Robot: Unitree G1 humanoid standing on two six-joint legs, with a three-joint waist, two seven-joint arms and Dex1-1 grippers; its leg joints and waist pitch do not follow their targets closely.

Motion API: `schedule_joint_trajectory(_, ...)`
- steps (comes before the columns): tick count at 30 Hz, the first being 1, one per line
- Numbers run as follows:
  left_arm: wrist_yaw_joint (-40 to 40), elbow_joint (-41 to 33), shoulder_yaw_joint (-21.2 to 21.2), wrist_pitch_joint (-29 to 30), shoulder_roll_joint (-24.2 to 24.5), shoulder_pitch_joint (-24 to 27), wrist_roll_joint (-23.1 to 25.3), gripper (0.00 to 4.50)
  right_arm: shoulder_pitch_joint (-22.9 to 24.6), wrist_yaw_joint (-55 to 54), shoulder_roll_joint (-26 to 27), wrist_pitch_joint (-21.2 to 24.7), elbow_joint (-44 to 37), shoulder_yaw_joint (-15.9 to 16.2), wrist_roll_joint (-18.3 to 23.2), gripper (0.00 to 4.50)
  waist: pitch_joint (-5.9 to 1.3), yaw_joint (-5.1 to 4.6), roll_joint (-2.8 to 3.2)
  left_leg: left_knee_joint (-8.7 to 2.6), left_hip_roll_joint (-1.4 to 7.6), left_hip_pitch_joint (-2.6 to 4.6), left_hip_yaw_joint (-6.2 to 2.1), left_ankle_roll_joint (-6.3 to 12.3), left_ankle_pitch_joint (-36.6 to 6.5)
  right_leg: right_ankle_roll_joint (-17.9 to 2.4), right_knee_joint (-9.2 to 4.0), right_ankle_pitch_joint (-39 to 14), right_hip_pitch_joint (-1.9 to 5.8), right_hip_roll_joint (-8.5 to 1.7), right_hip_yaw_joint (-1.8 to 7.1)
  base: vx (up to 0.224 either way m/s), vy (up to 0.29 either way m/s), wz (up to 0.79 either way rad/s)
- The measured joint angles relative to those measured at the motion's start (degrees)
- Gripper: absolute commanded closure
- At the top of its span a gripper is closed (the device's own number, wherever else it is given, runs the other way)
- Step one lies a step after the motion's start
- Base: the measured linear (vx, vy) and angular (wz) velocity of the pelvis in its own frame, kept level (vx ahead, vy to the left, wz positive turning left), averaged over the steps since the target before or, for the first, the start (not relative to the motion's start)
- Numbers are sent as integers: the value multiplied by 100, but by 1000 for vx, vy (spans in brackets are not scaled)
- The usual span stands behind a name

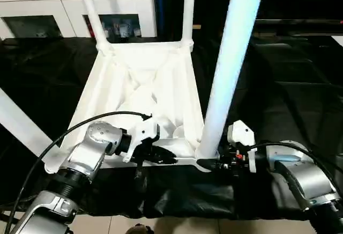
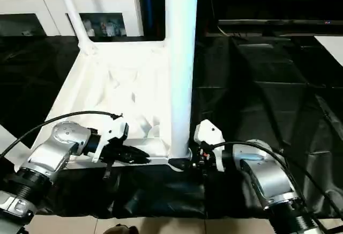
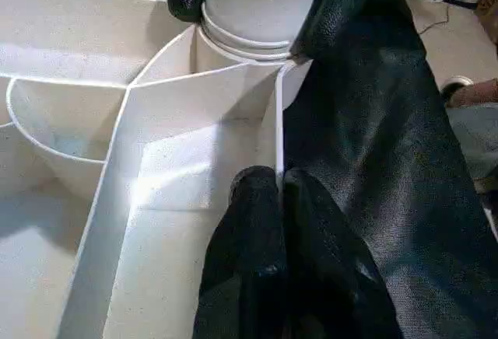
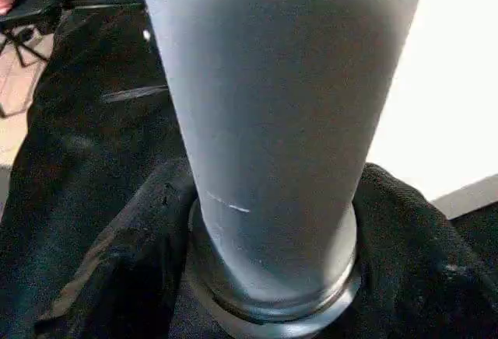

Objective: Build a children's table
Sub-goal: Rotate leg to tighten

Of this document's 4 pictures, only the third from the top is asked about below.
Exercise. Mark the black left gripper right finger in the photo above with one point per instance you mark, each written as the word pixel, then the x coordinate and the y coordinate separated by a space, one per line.
pixel 334 277

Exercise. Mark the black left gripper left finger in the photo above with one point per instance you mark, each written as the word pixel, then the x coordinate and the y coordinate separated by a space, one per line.
pixel 249 261

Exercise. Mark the white plastic table top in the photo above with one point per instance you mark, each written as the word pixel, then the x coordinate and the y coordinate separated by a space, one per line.
pixel 93 121

